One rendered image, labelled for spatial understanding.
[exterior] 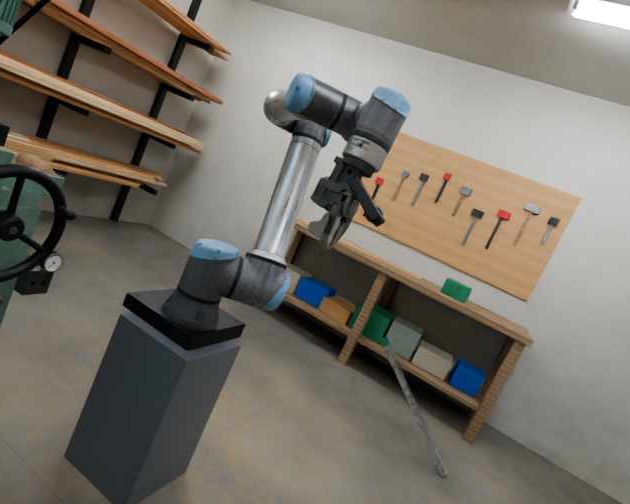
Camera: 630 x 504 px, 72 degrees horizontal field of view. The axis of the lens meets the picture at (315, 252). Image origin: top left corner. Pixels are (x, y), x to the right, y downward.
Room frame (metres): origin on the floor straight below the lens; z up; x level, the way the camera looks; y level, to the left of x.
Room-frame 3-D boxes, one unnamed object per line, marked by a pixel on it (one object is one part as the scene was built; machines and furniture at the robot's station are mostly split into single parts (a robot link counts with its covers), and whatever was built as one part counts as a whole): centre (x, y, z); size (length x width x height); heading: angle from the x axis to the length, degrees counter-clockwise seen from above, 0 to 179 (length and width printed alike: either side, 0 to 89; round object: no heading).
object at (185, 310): (1.42, 0.30, 0.65); 0.19 x 0.19 x 0.10
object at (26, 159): (1.21, 0.84, 0.91); 0.12 x 0.09 x 0.03; 72
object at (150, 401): (1.42, 0.30, 0.27); 0.30 x 0.30 x 0.55; 68
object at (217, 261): (1.42, 0.29, 0.79); 0.17 x 0.15 x 0.18; 108
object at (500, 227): (3.87, -0.78, 1.50); 2.00 x 0.04 x 0.90; 68
